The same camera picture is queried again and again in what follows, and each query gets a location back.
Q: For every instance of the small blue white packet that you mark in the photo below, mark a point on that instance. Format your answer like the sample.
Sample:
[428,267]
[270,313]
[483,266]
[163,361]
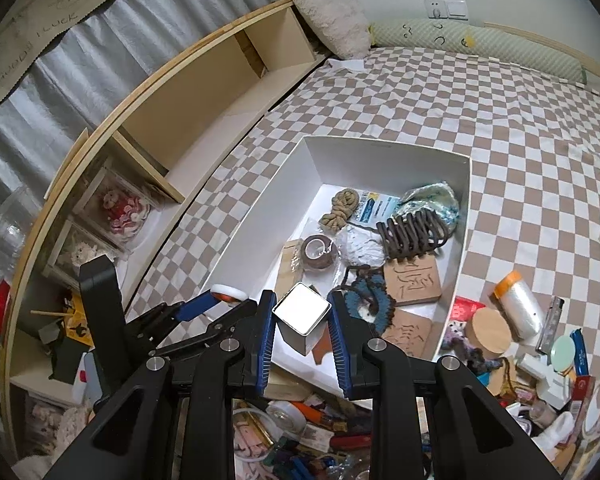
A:
[377,207]

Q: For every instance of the light wooden stick block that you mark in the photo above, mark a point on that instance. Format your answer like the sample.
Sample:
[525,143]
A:
[290,265]

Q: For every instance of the brown leather tag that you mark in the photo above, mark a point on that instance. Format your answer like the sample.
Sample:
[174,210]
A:
[325,349]

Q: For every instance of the silver metal tin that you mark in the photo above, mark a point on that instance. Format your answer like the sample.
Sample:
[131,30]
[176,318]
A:
[302,322]

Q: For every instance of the carved wooden block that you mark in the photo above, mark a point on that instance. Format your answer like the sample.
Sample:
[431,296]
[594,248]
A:
[405,332]
[412,282]

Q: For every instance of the long green bolster pillow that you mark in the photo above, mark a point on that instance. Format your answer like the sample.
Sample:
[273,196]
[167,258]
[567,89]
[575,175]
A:
[480,42]

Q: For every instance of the dark brown hair claw clip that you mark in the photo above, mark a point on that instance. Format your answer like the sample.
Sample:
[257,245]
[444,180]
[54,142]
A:
[412,234]

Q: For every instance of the mint round compact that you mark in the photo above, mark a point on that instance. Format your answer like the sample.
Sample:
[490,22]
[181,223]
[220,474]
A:
[565,355]

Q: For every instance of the plastic wrap roll orange cap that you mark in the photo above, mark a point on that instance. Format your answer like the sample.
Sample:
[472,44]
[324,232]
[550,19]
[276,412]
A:
[520,305]

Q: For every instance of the red small box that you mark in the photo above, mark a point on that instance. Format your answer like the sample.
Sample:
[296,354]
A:
[467,307]

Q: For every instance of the fluffy cream pillow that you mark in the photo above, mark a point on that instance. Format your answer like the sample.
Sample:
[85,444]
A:
[332,17]

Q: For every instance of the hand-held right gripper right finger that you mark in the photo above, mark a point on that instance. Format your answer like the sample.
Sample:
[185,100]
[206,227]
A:
[339,350]

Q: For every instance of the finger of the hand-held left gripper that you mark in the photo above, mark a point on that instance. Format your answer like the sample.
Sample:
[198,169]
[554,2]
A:
[195,307]
[215,331]

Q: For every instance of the acrylic box with pink flowers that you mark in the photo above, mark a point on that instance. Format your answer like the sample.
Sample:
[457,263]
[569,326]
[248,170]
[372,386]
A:
[122,210]

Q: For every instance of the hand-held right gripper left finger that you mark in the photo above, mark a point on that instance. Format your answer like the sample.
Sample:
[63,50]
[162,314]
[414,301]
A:
[266,340]

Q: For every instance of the white wall switch plate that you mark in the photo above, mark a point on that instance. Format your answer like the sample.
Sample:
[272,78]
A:
[445,10]

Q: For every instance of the acrylic box with white flowers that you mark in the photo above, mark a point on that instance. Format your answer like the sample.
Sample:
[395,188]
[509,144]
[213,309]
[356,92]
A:
[77,255]

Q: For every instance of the grey curtain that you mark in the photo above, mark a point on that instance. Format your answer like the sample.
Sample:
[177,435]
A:
[130,25]

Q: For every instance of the white lace scrunchie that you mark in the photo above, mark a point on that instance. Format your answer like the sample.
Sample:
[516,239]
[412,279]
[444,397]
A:
[362,247]

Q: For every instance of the white cardboard shoe box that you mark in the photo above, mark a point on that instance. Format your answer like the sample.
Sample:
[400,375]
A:
[355,160]

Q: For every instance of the white paper sheet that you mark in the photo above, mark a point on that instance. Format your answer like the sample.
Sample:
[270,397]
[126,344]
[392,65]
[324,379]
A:
[347,64]

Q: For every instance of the brown tape roll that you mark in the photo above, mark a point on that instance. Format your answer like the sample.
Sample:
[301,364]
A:
[320,250]

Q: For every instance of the fluffy cream rug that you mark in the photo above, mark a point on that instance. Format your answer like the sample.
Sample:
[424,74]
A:
[55,430]

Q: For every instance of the blue knitted scrunchie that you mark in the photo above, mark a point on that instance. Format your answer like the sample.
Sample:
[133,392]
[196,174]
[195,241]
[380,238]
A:
[370,300]

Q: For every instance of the beige curtain valance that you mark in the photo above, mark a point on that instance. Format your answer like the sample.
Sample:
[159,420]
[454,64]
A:
[55,5]

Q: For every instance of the white tape roll orange core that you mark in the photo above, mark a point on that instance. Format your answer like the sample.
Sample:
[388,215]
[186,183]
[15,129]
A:
[227,294]

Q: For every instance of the green patterned scrunchie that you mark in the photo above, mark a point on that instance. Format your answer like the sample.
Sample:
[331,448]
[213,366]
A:
[430,202]

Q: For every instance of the round wooden lid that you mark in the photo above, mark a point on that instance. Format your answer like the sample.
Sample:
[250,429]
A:
[490,332]

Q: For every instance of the white charger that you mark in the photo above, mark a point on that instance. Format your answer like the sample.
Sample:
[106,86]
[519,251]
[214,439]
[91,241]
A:
[532,366]

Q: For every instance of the wooden bedside shelf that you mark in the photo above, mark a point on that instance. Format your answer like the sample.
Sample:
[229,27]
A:
[205,95]

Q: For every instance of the glass jar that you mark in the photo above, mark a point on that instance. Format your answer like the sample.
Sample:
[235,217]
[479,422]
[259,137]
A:
[10,220]

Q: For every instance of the clear tape roll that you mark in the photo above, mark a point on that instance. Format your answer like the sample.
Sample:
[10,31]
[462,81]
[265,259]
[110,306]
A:
[285,415]

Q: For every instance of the silver lighter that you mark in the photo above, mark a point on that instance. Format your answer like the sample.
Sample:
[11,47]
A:
[550,327]

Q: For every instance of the purple knitted doll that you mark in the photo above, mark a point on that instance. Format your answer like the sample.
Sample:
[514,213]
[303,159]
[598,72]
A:
[457,337]

